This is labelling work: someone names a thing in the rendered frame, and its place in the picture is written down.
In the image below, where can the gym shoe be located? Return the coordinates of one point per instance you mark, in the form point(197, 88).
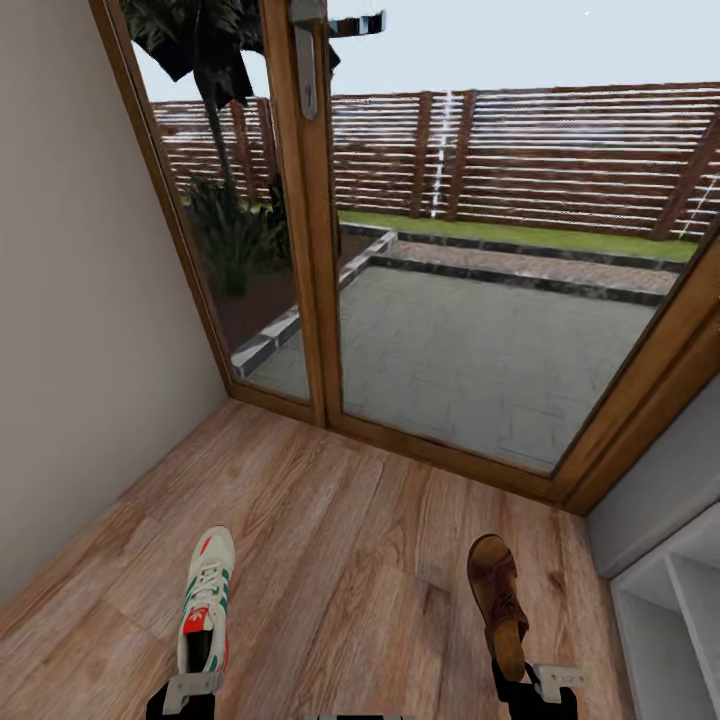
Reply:
point(203, 643)

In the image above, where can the door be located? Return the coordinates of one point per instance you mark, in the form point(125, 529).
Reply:
point(482, 234)

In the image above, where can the sandal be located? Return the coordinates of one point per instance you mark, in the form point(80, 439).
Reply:
point(492, 577)

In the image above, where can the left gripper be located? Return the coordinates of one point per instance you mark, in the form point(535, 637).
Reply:
point(199, 707)

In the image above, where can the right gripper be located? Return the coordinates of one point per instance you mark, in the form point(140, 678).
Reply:
point(526, 704)

